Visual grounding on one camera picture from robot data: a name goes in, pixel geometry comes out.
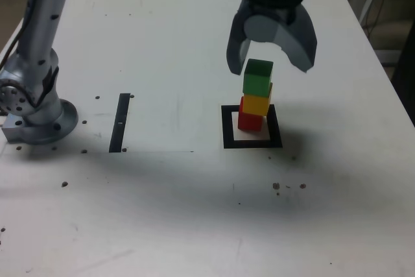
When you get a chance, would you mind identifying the grey flat plate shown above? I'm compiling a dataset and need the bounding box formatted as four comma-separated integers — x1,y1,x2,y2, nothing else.
375,49,403,66

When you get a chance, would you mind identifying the green cube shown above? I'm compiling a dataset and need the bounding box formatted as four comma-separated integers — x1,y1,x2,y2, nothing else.
242,58,274,98

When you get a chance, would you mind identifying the black tape strip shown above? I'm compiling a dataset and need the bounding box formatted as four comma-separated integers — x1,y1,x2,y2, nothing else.
108,93,131,154

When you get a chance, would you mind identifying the yellow cube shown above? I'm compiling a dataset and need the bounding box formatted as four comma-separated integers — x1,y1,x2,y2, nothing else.
242,82,274,117

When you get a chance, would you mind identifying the black tape square outline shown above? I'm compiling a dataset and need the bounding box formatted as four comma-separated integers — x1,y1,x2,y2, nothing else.
220,104,283,150

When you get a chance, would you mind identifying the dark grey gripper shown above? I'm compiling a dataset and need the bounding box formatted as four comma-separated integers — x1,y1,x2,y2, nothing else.
226,0,318,75

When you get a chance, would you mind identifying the red cube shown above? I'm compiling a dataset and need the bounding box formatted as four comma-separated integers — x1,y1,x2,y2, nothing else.
237,95,264,132

